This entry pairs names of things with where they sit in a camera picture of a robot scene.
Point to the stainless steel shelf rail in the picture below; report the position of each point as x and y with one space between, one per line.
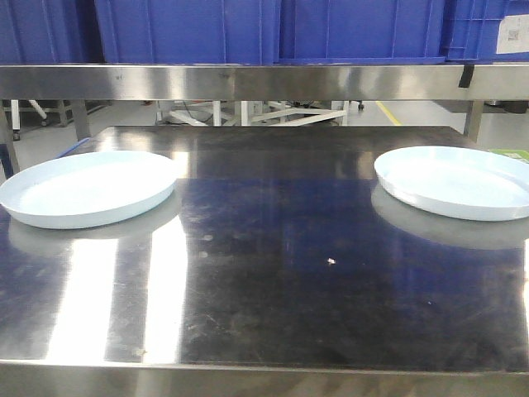
244 83

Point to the pale blue plate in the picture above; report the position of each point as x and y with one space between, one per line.
89 190
456 182

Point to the blue bin centre left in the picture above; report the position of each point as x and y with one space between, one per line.
189 32

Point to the steel shelf leg left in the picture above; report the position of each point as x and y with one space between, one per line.
80 117

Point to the blue bin centre right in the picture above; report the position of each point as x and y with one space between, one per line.
400 32

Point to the blue bin far left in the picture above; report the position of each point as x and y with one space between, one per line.
49 33

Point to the white metal frame background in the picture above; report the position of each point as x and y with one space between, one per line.
218 113

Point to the steel shelf leg right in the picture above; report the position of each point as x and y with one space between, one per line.
473 119

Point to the blue crate with label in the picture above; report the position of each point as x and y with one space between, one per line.
485 31

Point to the black tape strip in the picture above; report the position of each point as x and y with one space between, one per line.
466 76

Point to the green box at right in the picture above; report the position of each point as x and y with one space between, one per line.
515 154

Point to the blue bin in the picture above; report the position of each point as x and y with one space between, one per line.
49 33
189 32
400 32

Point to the steel shelf leg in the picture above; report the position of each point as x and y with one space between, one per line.
473 119
80 117

